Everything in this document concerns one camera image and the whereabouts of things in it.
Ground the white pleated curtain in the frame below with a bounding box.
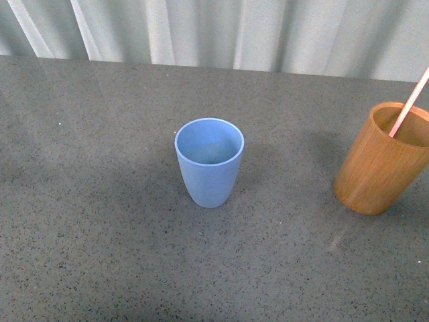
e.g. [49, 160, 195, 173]
[1, 1, 428, 81]

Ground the light blue plastic cup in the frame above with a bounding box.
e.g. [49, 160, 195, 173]
[174, 118, 245, 208]

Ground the pink chopstick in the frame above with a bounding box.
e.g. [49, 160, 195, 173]
[389, 66, 429, 138]

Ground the bamboo chopstick holder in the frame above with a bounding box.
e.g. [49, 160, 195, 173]
[334, 102, 428, 215]

